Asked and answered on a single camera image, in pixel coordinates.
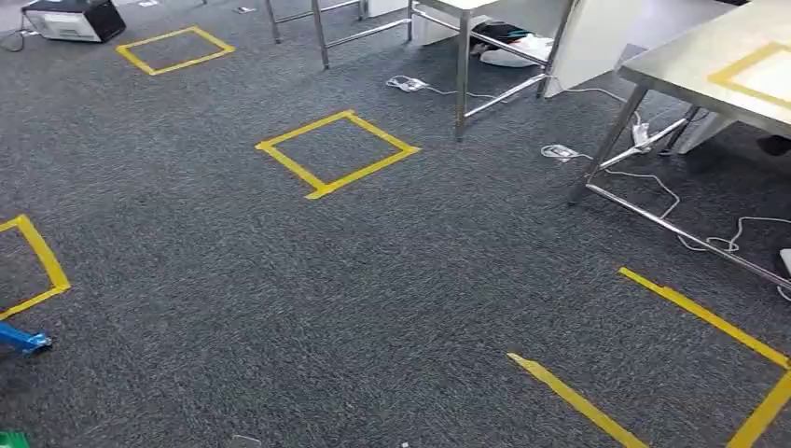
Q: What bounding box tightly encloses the black and white bag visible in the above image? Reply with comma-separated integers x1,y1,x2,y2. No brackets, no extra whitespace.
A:
469,21,555,68

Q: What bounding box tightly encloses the white partition panel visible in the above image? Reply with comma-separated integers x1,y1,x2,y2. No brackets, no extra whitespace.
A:
543,0,737,100

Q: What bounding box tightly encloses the steel bench with yellow tape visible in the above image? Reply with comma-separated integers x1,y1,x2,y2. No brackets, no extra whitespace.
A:
567,0,791,293

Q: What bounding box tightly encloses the black and white equipment box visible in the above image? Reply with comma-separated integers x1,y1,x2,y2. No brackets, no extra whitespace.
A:
21,0,128,44

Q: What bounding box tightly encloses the black shoe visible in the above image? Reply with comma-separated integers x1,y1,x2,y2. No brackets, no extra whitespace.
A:
756,133,791,158

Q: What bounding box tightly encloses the blue metal shelf rack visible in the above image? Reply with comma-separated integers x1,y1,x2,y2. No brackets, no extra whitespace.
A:
0,321,54,358

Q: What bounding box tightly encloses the white cable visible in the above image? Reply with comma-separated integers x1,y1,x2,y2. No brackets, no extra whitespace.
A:
426,85,514,104
577,154,791,303

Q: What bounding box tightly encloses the steel table frame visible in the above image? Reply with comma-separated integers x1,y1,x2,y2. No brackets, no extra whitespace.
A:
264,0,414,70

